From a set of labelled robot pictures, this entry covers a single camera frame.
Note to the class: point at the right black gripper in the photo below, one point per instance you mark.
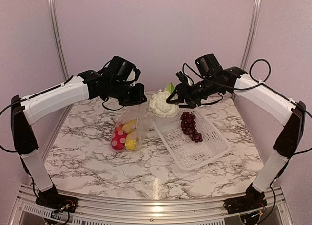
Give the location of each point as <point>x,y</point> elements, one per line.
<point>188,99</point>

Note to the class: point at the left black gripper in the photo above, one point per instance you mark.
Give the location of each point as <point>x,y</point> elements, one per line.
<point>139,98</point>

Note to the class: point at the white toy cauliflower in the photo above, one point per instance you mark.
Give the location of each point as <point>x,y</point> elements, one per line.
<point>159,106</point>

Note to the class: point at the dark red toy grapes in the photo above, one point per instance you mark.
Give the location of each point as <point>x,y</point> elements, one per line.
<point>188,126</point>

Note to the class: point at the yellow toy fruit back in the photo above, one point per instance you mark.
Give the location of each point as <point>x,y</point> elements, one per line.
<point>129,126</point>

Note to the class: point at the yellow toy fruit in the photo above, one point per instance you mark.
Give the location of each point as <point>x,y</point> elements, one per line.
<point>131,142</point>
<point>129,126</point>

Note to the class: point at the clear zip top bag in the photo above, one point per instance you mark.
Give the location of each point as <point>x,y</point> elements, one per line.
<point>144,122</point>

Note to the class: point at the yellow toy fruit front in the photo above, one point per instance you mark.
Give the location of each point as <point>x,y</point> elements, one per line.
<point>131,142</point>

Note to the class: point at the red toy bell pepper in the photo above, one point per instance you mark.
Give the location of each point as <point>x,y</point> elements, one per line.
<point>118,140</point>

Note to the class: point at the white plastic basket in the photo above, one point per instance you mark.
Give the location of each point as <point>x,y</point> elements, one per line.
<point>188,154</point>

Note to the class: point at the orange toy pumpkin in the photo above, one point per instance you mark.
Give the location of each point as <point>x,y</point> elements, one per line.
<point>118,127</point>

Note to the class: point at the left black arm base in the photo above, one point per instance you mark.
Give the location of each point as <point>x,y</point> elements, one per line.
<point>58,202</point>

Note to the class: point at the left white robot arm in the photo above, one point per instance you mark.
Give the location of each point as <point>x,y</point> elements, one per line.
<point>28,110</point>

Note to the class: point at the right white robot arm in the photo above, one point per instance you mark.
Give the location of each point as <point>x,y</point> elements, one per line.
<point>289,114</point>

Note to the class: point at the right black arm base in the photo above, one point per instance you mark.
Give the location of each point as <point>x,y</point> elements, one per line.
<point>252,199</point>

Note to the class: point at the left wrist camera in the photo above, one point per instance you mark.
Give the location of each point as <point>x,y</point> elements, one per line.
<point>120,70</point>

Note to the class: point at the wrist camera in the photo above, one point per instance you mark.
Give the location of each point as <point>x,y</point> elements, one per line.
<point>120,70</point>
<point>208,66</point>

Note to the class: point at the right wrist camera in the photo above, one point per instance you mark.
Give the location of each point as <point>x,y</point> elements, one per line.
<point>208,66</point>

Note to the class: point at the right aluminium frame post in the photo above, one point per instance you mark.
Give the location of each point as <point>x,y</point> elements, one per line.
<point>251,33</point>

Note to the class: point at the aluminium frame post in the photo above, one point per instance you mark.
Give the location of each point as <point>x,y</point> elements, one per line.
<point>57,39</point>
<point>251,33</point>

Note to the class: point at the front aluminium rail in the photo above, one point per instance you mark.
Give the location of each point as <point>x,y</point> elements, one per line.
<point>95,210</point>

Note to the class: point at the left aluminium frame post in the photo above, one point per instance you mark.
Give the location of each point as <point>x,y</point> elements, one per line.
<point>57,39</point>

